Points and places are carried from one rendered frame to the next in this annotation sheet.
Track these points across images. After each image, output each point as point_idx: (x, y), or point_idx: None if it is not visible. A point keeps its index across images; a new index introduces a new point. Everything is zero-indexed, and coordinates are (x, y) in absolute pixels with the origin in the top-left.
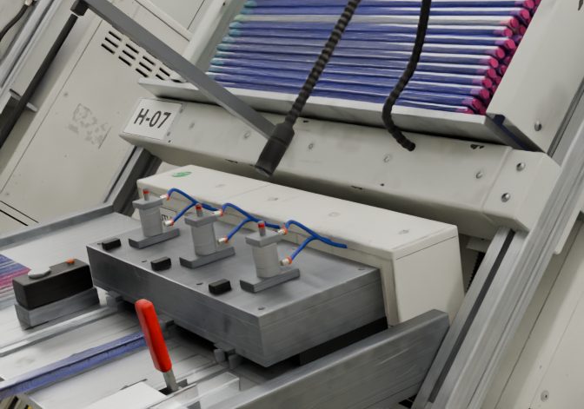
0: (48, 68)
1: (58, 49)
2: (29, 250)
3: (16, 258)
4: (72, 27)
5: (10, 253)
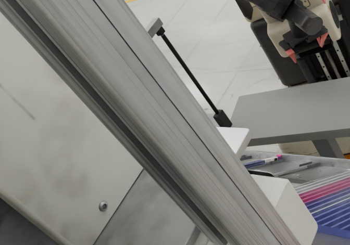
0: (178, 61)
1: (172, 52)
2: (318, 243)
3: (315, 236)
4: (164, 41)
5: (335, 241)
